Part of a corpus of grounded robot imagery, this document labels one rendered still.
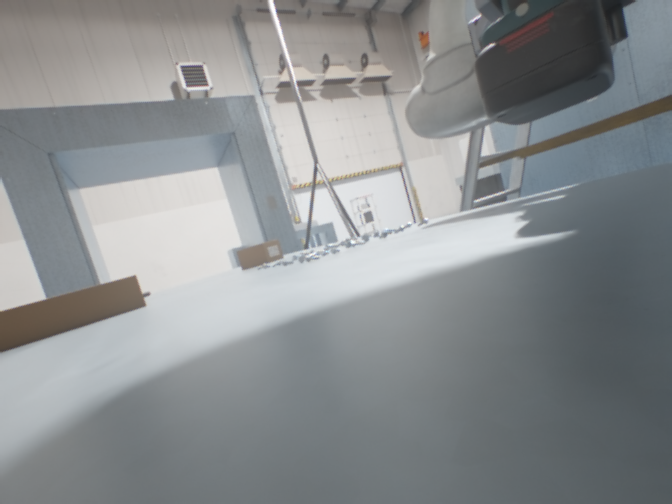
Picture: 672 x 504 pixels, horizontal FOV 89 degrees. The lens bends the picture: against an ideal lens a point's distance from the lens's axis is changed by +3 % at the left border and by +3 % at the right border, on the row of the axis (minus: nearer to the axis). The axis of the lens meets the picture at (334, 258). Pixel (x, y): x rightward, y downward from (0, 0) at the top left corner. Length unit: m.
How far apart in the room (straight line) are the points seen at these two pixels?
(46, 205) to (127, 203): 7.98
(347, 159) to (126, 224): 6.73
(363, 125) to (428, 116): 11.94
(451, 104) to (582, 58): 0.35
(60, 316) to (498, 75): 0.68
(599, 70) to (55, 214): 1.90
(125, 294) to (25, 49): 10.75
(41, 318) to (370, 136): 12.15
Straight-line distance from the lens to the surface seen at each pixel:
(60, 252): 1.93
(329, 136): 11.72
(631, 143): 2.47
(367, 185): 12.16
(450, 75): 0.62
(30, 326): 0.72
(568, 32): 0.28
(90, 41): 11.42
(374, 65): 12.84
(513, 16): 0.30
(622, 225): 0.20
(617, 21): 0.46
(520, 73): 0.28
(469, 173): 1.94
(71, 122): 2.05
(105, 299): 0.71
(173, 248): 9.72
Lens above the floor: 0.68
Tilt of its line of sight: 4 degrees down
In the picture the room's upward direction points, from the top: 16 degrees counter-clockwise
